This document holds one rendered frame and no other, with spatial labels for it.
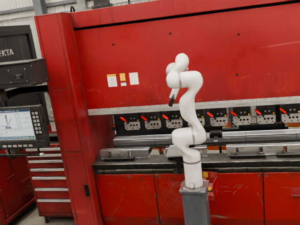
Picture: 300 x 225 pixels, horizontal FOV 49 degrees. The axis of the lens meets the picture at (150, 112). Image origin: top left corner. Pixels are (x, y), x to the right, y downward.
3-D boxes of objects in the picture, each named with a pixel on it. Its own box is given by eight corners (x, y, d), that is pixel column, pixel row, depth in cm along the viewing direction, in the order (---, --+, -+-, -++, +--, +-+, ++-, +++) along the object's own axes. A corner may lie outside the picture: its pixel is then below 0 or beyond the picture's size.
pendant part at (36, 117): (0, 149, 281) (-10, 109, 272) (9, 144, 292) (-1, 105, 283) (47, 148, 270) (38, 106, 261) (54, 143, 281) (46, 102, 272)
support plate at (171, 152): (165, 157, 288) (165, 156, 288) (170, 146, 312) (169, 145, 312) (185, 156, 284) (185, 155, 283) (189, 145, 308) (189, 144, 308)
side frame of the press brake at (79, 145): (79, 247, 339) (33, 15, 281) (107, 204, 419) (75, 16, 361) (102, 249, 333) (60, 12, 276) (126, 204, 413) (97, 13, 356)
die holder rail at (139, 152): (101, 159, 331) (99, 150, 329) (103, 157, 336) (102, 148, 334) (149, 158, 319) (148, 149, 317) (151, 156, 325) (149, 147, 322)
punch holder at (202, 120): (188, 127, 301) (186, 110, 297) (189, 124, 309) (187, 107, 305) (205, 126, 297) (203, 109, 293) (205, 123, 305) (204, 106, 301)
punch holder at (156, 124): (145, 129, 310) (143, 112, 306) (147, 126, 318) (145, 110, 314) (161, 128, 307) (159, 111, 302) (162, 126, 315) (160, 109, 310)
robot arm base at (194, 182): (205, 193, 218) (203, 167, 213) (177, 191, 224) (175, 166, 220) (210, 179, 235) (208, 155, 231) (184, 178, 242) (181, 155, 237)
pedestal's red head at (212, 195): (190, 197, 280) (189, 178, 276) (196, 189, 294) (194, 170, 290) (214, 200, 272) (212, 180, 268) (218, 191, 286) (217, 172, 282)
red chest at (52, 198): (40, 226, 387) (22, 146, 362) (60, 203, 434) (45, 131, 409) (79, 227, 375) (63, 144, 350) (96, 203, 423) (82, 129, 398)
